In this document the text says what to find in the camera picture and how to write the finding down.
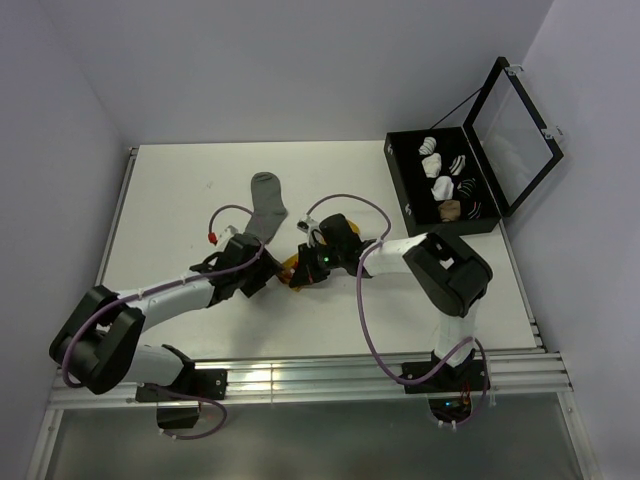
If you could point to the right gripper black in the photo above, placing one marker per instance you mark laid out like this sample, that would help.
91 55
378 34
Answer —
306 271

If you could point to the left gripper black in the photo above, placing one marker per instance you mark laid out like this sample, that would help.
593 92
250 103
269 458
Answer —
266 267

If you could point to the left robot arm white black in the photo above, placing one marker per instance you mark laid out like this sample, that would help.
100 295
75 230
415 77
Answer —
99 345

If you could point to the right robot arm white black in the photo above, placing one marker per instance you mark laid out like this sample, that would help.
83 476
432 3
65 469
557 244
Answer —
453 276

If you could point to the grey sock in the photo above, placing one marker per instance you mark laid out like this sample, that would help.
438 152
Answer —
269 211

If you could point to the brown rolled sock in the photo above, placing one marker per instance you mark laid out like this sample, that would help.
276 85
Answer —
450 211

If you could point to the black storage box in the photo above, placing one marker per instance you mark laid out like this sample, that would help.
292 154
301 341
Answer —
413 188

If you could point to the white rolled sock lower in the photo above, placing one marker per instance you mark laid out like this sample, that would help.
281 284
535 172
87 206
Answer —
443 189

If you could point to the white rolled sock upper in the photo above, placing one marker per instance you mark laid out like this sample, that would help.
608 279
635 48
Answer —
432 165

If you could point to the black electronics box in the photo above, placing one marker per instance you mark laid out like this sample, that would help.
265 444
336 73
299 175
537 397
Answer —
177 418

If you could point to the dark colourful striped rolled sock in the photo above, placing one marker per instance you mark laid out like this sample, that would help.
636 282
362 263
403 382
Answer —
472 209

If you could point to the black white striped rolled sock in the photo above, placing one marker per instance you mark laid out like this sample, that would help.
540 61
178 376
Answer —
457 165

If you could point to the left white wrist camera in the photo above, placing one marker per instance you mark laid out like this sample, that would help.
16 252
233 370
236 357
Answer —
219 240

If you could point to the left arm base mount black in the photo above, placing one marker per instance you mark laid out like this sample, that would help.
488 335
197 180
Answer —
196 385

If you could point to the glass box lid black frame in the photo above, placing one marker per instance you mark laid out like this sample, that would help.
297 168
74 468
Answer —
515 148

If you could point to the aluminium frame rail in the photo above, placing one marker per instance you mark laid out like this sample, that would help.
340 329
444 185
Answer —
325 418

